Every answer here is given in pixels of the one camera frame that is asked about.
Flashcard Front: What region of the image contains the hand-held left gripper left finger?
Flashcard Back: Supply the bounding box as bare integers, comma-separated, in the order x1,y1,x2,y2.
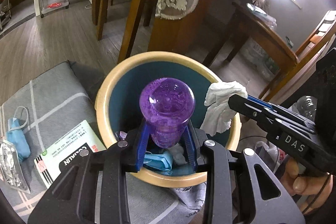
28,119,150,224

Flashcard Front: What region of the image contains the wooden table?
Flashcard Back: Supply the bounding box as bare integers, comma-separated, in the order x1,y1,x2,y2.
148,0,219,58

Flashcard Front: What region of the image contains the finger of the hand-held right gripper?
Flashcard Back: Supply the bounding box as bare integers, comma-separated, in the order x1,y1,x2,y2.
228,94,315,135
247,94,308,126

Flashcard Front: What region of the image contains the clear plastic pack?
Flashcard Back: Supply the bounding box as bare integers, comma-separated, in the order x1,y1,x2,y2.
246,3,278,28

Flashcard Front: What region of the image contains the purple plastic bottle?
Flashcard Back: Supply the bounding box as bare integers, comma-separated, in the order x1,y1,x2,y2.
139,78,196,148

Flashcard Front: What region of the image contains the white and green box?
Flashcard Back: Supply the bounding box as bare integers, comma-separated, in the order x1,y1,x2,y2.
34,120,107,189

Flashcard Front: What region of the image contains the blue face mask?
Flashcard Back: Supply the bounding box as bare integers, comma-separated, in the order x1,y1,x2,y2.
6,106,32,164
143,151,174,172

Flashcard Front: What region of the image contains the grey checked cushion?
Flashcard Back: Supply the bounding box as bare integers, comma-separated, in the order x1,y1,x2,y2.
0,61,209,224

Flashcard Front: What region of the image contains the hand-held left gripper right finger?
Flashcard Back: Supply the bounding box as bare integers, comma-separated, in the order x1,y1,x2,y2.
181,123,306,224

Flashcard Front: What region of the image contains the teal bin with beige rim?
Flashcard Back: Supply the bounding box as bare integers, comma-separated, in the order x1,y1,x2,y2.
95,51,241,188

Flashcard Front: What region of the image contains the clear plastic bag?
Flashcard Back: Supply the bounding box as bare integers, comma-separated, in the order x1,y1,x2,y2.
236,38,279,81

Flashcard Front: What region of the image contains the white tissue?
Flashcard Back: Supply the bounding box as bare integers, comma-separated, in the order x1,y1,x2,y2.
201,81,248,136
168,144,189,166

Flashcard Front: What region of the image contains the person's right hand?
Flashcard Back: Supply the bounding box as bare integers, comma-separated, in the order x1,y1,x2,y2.
282,156,336,215

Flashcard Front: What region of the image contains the silver foil wrapper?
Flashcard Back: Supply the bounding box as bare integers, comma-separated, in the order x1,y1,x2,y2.
0,139,31,193

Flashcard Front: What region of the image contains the clear plastic bottle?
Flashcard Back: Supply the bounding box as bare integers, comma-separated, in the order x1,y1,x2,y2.
295,95,318,122

